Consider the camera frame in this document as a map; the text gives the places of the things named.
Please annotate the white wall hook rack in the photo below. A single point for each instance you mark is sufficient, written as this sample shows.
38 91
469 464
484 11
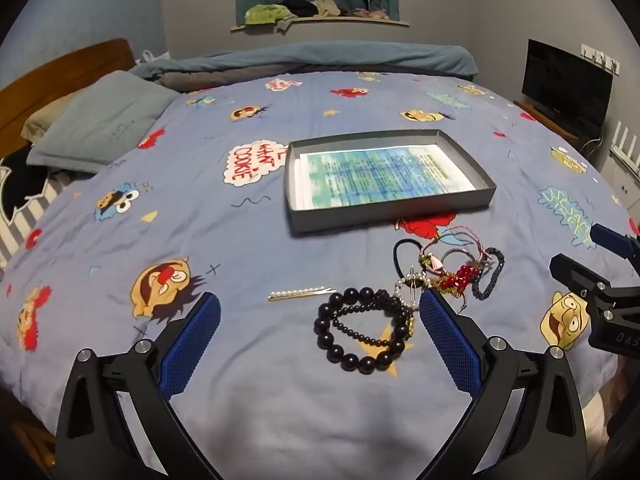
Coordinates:
600 55

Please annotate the black and white cushion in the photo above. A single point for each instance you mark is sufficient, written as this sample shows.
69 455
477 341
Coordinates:
25 185

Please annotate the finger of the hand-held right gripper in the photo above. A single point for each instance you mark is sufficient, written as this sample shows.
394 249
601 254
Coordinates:
575 271
607 239

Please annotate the round pearl hair clip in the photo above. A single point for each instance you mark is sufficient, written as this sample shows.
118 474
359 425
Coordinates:
400 287

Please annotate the teal printed paper sheet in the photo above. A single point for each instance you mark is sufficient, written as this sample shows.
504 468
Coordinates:
375 175

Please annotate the beige cloth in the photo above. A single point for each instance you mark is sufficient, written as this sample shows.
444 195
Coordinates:
325 5

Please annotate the pearl bar hair clip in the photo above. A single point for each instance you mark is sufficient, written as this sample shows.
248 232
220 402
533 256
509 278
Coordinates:
300 294

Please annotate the silver bangle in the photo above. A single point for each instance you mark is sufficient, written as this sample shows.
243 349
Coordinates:
452 251

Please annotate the grey-blue pillow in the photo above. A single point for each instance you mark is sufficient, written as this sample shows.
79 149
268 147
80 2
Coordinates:
100 120

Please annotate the blue blanket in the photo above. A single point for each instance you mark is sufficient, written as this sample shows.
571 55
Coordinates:
325 55

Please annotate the grey cardboard box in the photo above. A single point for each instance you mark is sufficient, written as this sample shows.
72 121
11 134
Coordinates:
380 215

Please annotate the grey blanket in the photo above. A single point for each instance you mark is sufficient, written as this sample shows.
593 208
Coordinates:
200 80

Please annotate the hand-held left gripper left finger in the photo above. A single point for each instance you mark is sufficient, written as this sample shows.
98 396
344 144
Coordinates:
192 345

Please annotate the pink cloth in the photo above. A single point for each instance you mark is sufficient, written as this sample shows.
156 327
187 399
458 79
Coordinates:
370 12

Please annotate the wooden window shelf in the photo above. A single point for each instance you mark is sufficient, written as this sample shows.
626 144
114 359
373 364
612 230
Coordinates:
350 21

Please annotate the wooden headboard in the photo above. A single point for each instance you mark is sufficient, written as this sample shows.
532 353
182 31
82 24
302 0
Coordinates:
60 67

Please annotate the green cloth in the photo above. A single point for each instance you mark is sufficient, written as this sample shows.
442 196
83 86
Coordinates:
265 14

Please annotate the black monitor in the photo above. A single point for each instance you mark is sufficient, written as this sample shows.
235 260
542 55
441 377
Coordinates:
565 80

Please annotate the black cloth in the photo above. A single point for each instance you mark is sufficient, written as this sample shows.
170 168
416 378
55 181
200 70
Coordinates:
300 6

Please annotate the white plastic bag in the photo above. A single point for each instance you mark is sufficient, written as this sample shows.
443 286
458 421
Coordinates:
150 56

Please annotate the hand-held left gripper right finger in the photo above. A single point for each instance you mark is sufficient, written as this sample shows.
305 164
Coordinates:
450 345

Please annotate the white router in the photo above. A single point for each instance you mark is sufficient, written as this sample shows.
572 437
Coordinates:
627 152

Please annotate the blue cartoon printed bedsheet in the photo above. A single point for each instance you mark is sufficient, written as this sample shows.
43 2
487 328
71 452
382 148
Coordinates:
225 240

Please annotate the tan pillow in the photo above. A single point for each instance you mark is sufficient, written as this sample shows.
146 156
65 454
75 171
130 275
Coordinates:
42 120

